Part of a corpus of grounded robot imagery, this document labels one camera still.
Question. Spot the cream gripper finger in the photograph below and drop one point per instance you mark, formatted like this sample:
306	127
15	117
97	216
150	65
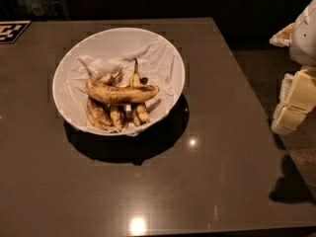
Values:
282	37
297	98

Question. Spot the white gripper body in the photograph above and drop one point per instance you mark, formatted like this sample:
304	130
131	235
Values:
305	37

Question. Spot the large brown-spotted top banana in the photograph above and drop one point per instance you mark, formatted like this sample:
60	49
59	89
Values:
120	95

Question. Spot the upright banana with stem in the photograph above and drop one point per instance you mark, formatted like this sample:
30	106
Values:
139	111

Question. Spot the white bowl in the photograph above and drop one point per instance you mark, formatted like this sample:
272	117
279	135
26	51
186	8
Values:
110	43

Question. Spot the small banana behind top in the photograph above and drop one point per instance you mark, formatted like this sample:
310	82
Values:
109	79

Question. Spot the left lower spotted banana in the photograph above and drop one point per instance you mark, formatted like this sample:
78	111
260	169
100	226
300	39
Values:
97	116

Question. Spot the white paper liner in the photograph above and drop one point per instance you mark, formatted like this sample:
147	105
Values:
158	63

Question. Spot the black white fiducial marker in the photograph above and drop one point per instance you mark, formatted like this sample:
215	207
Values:
10	31

